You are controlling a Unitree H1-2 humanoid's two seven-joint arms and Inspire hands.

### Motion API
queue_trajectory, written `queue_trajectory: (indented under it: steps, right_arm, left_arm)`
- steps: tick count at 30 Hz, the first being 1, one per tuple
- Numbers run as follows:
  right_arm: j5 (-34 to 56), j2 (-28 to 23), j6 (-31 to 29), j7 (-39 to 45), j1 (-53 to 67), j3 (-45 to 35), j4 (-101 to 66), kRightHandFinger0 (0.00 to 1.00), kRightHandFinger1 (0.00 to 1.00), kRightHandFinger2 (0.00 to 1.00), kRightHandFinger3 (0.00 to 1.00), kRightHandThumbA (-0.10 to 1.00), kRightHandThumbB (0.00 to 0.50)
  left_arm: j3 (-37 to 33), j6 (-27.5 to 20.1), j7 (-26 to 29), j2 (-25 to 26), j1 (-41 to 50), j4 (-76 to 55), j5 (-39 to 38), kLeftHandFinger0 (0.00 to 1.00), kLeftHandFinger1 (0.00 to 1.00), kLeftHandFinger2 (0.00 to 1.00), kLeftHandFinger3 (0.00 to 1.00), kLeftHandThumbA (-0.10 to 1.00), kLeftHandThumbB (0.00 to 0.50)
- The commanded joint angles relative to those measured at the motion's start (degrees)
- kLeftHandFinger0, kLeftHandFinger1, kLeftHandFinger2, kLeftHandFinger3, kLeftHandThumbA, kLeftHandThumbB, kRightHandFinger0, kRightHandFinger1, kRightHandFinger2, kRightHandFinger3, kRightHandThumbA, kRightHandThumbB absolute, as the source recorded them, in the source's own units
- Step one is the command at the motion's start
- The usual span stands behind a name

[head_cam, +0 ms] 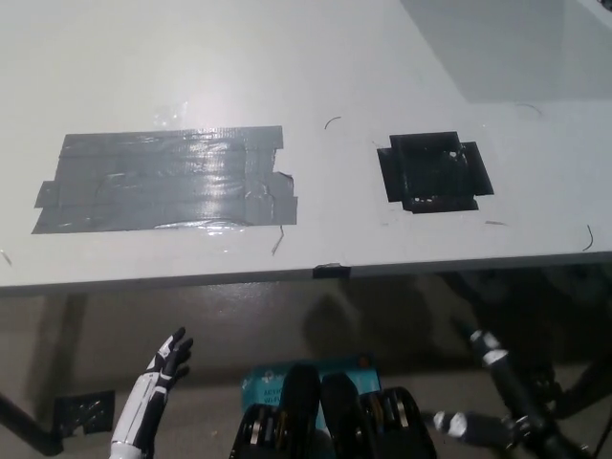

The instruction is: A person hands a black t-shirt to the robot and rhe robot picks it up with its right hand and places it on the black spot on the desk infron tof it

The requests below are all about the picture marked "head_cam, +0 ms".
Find black floor tape patch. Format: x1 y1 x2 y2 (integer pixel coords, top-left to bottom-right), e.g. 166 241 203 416
53 388 117 438

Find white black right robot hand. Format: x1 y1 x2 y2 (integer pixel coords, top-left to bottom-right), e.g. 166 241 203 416
432 328 597 459

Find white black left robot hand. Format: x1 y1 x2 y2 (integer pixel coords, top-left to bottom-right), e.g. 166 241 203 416
110 327 195 448

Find grey duct tape patch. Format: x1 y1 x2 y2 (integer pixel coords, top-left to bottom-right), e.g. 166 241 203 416
31 124 299 235

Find small black tape strip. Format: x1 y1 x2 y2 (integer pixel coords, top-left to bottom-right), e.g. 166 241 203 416
313 261 353 281

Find black table leg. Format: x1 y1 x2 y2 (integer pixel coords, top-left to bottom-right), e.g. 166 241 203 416
0 391 66 456

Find black tape square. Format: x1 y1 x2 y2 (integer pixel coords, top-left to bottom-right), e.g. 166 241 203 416
376 131 495 215

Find teal cardboard box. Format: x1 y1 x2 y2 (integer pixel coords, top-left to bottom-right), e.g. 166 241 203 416
240 352 384 459

